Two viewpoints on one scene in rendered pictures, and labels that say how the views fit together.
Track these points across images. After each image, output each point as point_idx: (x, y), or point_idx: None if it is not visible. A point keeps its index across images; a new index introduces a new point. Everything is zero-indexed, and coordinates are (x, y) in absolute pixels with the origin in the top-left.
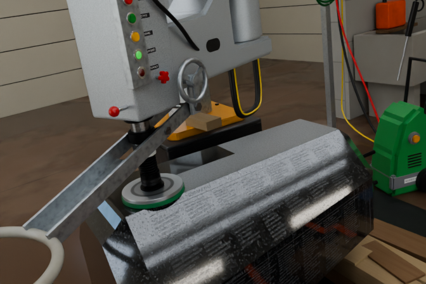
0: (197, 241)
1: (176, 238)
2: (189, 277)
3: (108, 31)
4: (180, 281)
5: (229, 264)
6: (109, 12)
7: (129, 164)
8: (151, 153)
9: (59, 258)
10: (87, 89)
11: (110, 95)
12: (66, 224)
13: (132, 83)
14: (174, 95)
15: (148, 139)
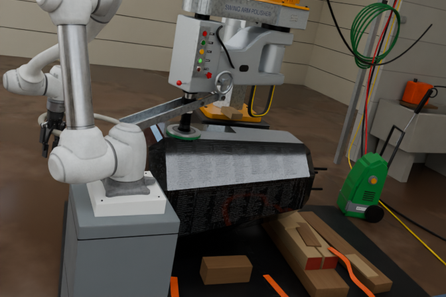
0: (195, 164)
1: (185, 158)
2: (184, 177)
3: (190, 44)
4: (179, 177)
5: (206, 181)
6: (194, 36)
7: (176, 111)
8: (189, 111)
9: None
10: (170, 67)
11: (180, 75)
12: (138, 125)
13: (192, 73)
14: (211, 86)
15: (190, 103)
